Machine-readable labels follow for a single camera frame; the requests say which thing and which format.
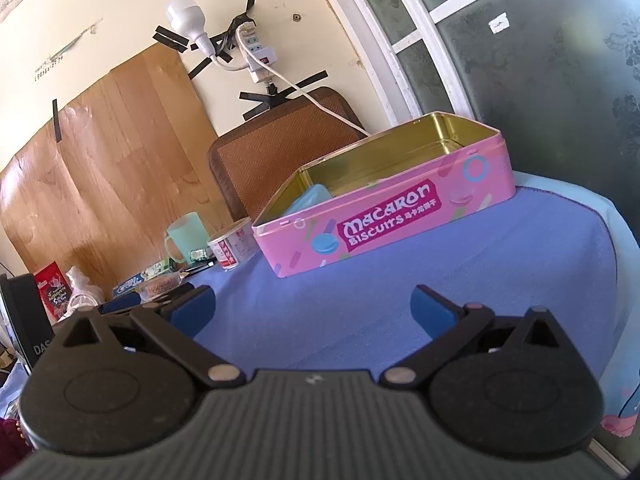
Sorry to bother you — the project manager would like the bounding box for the green plastic cup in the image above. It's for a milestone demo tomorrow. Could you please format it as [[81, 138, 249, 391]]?
[[164, 212, 211, 266]]

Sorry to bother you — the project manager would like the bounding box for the white power cable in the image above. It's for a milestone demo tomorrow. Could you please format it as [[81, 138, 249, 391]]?
[[270, 72, 373, 138]]

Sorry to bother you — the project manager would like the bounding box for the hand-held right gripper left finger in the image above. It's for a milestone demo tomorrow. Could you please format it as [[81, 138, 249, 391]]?
[[52, 285, 246, 389]]

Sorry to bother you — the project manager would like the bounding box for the light blue case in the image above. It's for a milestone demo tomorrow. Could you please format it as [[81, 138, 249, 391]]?
[[287, 184, 333, 216]]

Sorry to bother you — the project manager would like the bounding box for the maroon knit clothing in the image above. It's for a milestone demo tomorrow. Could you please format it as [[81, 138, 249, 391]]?
[[0, 416, 26, 461]]

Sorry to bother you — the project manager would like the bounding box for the clear food container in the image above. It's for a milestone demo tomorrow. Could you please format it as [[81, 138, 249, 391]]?
[[137, 270, 183, 303]]

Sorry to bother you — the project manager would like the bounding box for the pink biscuit tin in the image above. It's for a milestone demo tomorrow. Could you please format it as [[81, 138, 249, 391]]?
[[251, 111, 517, 279]]

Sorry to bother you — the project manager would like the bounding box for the white light bulb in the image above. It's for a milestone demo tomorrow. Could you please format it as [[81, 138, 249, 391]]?
[[166, 0, 221, 56]]

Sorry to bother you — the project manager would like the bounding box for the white round can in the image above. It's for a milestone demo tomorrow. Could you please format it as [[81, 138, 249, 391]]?
[[207, 218, 258, 272]]

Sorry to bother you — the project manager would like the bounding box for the wood grain board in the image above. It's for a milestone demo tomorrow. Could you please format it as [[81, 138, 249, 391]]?
[[0, 42, 241, 286]]

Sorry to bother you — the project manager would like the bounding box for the black tape cross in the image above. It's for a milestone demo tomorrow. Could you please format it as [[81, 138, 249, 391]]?
[[239, 91, 291, 122]]

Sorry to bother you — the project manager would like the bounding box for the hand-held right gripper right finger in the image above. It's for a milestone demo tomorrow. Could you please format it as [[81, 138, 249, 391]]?
[[380, 284, 576, 389]]

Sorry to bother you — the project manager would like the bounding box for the toothpaste box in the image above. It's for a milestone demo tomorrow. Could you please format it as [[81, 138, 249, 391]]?
[[112, 258, 176, 297]]

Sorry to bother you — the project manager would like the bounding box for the white framed glass door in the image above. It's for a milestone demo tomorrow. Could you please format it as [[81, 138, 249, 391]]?
[[305, 0, 640, 196]]

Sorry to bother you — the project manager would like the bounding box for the white power strip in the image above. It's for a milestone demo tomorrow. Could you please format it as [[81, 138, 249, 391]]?
[[235, 20, 277, 86]]

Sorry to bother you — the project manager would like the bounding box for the red snack box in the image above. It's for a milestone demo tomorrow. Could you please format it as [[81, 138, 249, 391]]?
[[34, 261, 76, 326]]

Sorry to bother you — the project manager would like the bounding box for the blue printed tablecloth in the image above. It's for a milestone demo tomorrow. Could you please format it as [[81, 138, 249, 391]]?
[[0, 170, 640, 466]]

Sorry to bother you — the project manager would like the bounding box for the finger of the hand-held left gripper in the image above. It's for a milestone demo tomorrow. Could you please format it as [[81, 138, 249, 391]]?
[[142, 282, 197, 308], [97, 294, 143, 316]]

